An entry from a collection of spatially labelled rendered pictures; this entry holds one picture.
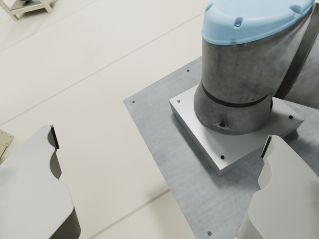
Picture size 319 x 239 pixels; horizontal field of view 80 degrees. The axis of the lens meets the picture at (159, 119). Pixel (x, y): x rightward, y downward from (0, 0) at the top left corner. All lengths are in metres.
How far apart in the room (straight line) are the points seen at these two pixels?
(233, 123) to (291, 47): 0.20
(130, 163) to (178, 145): 0.73
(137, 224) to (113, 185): 0.26
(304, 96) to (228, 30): 0.15
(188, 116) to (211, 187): 0.18
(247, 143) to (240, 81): 0.17
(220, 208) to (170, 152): 0.19
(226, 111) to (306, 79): 0.16
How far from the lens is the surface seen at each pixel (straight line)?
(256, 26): 0.30
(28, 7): 3.28
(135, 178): 1.21
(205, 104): 0.46
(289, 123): 0.54
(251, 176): 0.53
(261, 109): 0.47
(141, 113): 0.63
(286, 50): 0.33
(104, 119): 1.47
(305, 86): 0.35
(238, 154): 0.47
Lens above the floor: 1.10
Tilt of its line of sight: 57 degrees down
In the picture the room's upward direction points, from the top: 25 degrees counter-clockwise
